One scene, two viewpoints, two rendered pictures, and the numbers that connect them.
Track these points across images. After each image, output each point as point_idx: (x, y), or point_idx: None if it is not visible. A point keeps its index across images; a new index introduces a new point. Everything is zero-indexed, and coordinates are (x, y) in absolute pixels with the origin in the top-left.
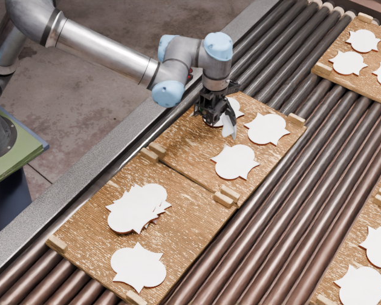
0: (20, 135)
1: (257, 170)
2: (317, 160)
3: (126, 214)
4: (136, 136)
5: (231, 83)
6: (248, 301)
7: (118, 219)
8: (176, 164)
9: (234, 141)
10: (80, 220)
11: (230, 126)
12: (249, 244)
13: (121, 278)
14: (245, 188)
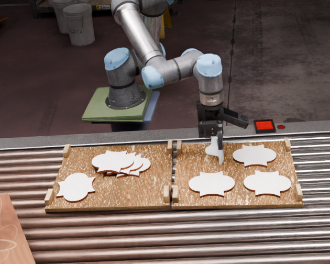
0: (139, 106)
1: (218, 198)
2: (276, 229)
3: (108, 159)
4: (188, 139)
5: (239, 117)
6: (93, 251)
7: (101, 159)
8: (178, 162)
9: (233, 175)
10: (92, 151)
11: (216, 149)
12: (146, 230)
13: (62, 184)
14: (193, 201)
